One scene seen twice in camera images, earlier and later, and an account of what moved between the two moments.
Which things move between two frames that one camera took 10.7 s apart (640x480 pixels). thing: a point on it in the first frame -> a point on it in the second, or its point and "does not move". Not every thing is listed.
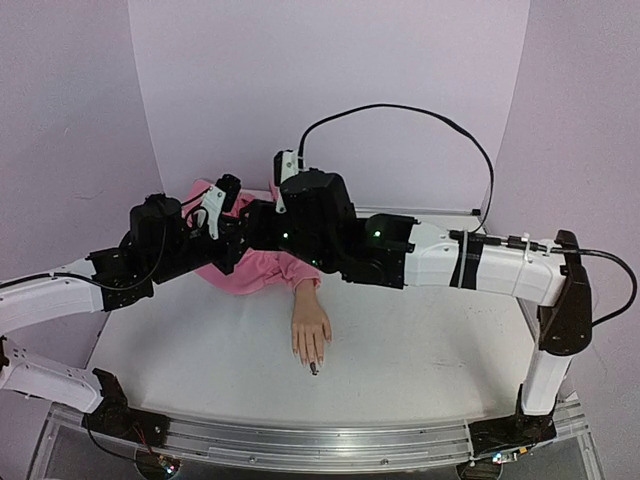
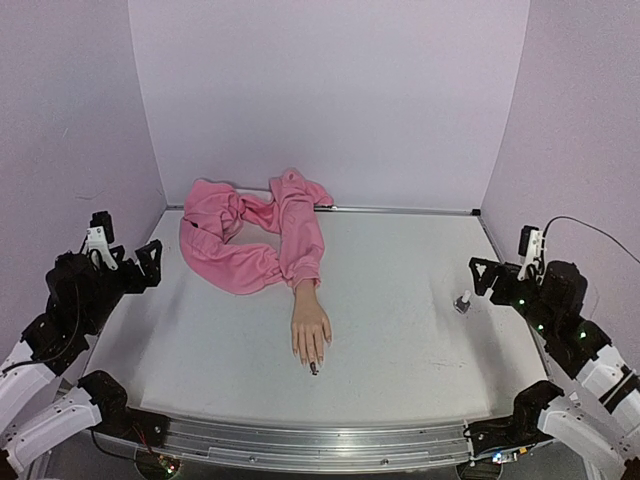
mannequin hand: x=310 y=326 does not move
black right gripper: x=257 y=226 -> x=498 y=282
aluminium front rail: x=343 y=446 does not move
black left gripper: x=232 y=235 -> x=152 y=272
